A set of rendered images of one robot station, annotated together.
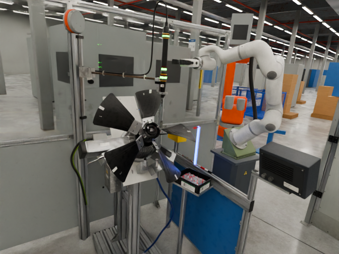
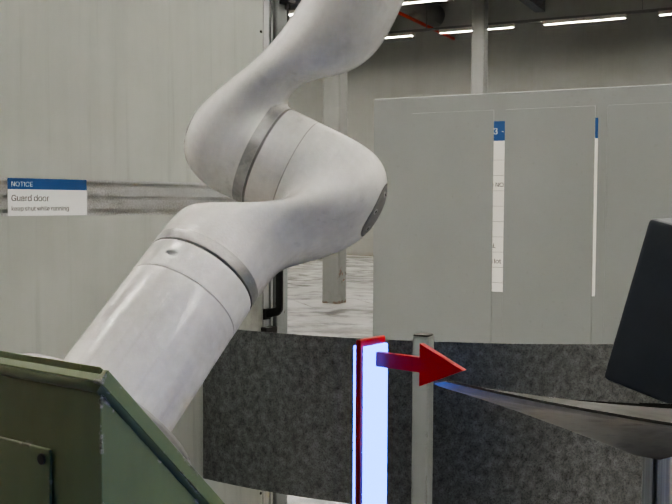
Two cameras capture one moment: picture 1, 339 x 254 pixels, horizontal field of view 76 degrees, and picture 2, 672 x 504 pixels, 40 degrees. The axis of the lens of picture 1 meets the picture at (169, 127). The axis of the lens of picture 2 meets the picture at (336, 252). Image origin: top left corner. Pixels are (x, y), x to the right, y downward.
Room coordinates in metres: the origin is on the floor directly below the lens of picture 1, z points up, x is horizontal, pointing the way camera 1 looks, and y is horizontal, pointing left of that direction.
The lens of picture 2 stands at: (1.81, 0.28, 1.27)
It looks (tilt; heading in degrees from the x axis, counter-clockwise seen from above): 3 degrees down; 252
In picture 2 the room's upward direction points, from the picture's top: straight up
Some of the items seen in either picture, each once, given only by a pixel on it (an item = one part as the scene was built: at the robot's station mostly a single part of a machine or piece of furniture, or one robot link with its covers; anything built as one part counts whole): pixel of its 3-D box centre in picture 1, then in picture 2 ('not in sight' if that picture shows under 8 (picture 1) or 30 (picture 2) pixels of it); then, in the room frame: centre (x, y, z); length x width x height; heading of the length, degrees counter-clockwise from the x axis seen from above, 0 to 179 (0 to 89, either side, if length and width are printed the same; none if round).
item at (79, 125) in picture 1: (80, 148); not in sight; (1.70, 0.73, 0.90); 0.08 x 0.06 x 1.80; 159
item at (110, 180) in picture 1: (112, 176); not in sight; (1.59, 0.43, 0.73); 0.15 x 0.09 x 0.22; 34
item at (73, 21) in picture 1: (74, 21); not in sight; (1.70, 0.73, 1.88); 0.16 x 0.07 x 0.16; 159
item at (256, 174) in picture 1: (270, 181); not in sight; (1.11, -0.59, 1.04); 0.24 x 0.03 x 0.03; 34
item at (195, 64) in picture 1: (190, 62); not in sight; (1.55, -0.11, 1.65); 0.11 x 0.10 x 0.07; 124
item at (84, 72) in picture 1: (86, 72); not in sight; (1.66, 0.64, 1.54); 0.10 x 0.07 x 0.09; 69
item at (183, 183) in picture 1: (192, 180); not in sight; (1.40, -0.19, 0.85); 0.22 x 0.17 x 0.07; 49
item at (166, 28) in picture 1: (164, 61); not in sight; (1.43, 0.06, 1.65); 0.04 x 0.04 x 0.46
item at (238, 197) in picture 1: (203, 174); not in sight; (1.55, -0.29, 0.82); 0.90 x 0.04 x 0.08; 34
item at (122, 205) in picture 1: (122, 189); not in sight; (1.64, 0.36, 0.58); 0.09 x 0.05 x 1.15; 124
